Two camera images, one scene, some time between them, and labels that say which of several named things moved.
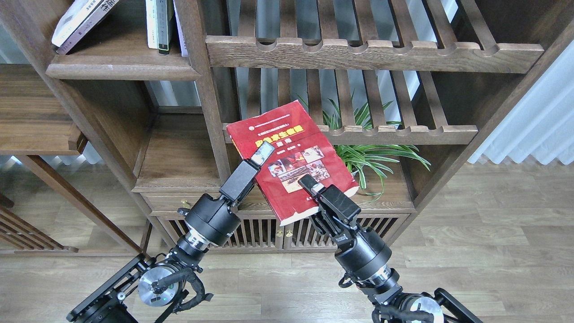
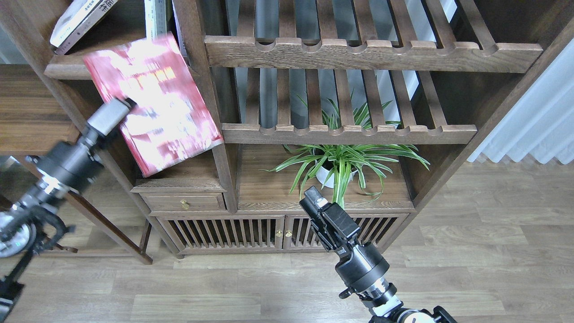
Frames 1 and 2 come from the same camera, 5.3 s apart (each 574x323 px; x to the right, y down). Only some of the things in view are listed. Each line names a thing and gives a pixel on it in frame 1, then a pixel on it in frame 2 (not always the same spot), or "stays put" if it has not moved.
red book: (300, 149) → (172, 120)
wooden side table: (39, 116) stays put
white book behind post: (183, 49) stays put
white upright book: (152, 24) stays put
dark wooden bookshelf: (406, 90) stays put
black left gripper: (214, 219) → (76, 166)
